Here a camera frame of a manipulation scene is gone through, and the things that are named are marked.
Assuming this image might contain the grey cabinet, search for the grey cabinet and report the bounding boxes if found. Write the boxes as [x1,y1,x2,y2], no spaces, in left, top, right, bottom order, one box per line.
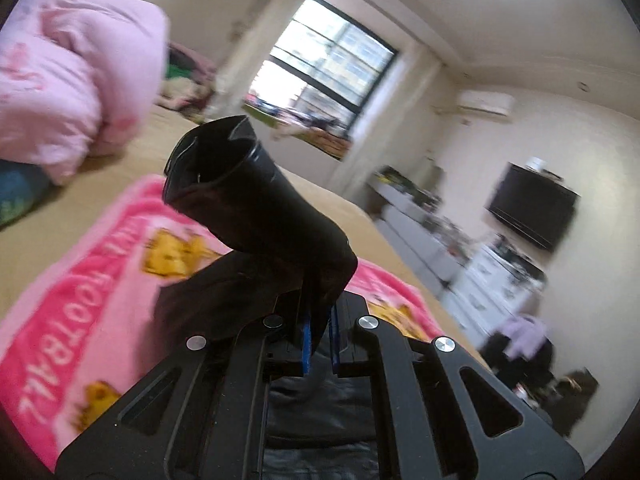
[372,167,468,296]

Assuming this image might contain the teal pillow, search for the teal pillow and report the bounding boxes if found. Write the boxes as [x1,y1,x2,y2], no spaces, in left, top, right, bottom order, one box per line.
[0,160,53,231]

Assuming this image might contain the black television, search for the black television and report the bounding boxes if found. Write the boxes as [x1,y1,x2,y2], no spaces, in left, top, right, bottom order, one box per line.
[485,162,581,253]

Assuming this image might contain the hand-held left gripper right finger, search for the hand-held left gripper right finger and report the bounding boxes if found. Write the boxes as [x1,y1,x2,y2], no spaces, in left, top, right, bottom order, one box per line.
[329,294,586,480]

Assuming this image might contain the pink printed blanket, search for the pink printed blanket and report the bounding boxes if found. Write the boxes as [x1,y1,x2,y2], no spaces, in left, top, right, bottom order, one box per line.
[0,175,446,471]

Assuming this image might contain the purple garment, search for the purple garment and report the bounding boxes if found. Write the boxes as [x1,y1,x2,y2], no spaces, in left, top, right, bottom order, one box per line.
[502,315,548,361]

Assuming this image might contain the window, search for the window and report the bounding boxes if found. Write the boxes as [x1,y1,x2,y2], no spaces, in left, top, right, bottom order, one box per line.
[245,0,401,133]

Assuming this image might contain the dark brown object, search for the dark brown object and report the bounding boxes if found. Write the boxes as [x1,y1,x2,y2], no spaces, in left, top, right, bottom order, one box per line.
[552,370,598,436]

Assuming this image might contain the white air conditioner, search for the white air conditioner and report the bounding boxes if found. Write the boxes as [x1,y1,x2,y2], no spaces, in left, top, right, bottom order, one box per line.
[457,90,516,118]

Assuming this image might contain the black leather jacket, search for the black leather jacket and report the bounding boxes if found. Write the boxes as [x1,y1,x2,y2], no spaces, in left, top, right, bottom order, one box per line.
[150,115,386,480]

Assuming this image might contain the pink quilt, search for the pink quilt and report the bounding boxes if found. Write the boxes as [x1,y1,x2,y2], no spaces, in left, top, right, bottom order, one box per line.
[0,0,171,186]

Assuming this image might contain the white dresser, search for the white dresser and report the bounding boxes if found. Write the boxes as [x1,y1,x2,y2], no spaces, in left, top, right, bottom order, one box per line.
[440,240,546,346]

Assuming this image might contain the sheer curtain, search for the sheer curtain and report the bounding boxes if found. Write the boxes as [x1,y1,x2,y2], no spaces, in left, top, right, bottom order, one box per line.
[330,45,446,201]
[205,0,326,123]

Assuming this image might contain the pile of clothes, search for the pile of clothes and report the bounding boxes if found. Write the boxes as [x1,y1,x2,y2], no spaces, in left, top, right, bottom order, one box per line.
[155,42,218,116]

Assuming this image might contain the beige bed sheet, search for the beige bed sheet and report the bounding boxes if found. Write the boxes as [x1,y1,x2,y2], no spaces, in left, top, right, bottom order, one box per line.
[0,105,496,376]

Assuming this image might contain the dark chair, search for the dark chair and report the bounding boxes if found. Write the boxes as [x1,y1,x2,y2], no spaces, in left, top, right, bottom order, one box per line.
[477,332,556,396]

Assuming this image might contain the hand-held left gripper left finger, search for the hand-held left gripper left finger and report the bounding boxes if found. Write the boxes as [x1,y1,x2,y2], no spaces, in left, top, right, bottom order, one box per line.
[55,292,315,480]

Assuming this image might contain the windowsill clutter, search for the windowsill clutter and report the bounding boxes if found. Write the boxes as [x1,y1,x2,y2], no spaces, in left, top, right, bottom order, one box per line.
[242,95,353,161]

